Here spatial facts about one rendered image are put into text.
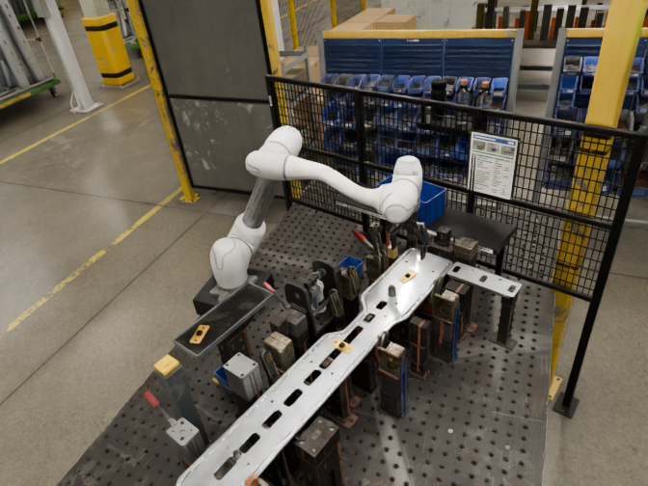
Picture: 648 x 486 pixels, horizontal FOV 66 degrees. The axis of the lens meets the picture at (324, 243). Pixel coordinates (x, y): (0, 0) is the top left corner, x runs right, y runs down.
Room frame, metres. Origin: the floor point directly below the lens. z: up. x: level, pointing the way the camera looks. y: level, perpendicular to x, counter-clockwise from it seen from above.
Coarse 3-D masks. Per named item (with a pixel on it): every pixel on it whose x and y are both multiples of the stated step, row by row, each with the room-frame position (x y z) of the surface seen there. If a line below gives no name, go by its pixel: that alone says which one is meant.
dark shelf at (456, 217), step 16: (352, 208) 2.21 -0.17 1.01; (368, 208) 2.16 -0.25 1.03; (448, 208) 2.07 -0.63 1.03; (432, 224) 1.95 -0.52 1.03; (448, 224) 1.94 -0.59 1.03; (464, 224) 1.92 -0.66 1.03; (480, 224) 1.91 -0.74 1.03; (496, 224) 1.89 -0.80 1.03; (480, 240) 1.78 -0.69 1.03; (496, 240) 1.77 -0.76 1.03
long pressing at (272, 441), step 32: (416, 256) 1.76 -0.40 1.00; (384, 288) 1.57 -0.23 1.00; (416, 288) 1.54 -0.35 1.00; (384, 320) 1.38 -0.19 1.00; (320, 352) 1.26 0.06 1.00; (352, 352) 1.24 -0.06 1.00; (288, 384) 1.13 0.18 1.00; (320, 384) 1.12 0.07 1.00; (256, 416) 1.02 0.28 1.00; (288, 416) 1.01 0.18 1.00; (224, 448) 0.92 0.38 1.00; (256, 448) 0.90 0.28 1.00; (192, 480) 0.83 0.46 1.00; (224, 480) 0.81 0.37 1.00
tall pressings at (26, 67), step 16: (0, 0) 8.47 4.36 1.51; (0, 32) 8.21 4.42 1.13; (16, 32) 8.46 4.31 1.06; (0, 48) 8.17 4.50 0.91; (16, 48) 8.59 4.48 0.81; (0, 64) 8.29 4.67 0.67; (16, 64) 8.22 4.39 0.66; (32, 64) 8.44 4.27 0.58; (0, 80) 8.36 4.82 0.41; (16, 80) 8.14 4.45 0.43
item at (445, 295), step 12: (444, 300) 1.42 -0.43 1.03; (456, 300) 1.41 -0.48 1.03; (444, 312) 1.42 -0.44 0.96; (456, 312) 1.42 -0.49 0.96; (444, 324) 1.43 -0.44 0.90; (456, 324) 1.41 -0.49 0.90; (444, 336) 1.42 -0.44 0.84; (432, 348) 1.45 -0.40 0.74; (444, 348) 1.41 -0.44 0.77; (456, 348) 1.42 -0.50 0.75; (444, 360) 1.41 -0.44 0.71
